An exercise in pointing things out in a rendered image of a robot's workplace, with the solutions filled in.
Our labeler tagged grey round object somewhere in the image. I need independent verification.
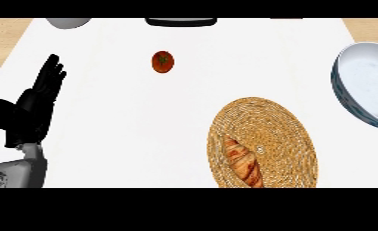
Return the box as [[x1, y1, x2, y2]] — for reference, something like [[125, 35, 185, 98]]
[[46, 18, 94, 30]]

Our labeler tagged brown croissant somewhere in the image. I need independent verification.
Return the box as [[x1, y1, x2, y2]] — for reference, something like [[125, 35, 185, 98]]
[[224, 136, 266, 188]]

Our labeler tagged round woven wicker placemat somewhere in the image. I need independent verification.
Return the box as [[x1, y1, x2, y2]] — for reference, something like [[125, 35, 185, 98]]
[[206, 96, 320, 189]]

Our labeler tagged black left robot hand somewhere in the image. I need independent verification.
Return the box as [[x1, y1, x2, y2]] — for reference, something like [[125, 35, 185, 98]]
[[0, 53, 69, 149]]

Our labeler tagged red bell pepper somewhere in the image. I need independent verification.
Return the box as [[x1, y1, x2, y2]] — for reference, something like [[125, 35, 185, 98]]
[[151, 50, 176, 74]]

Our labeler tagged blue and white bowl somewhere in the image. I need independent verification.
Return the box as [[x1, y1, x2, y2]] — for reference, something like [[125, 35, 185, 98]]
[[331, 42, 378, 129]]

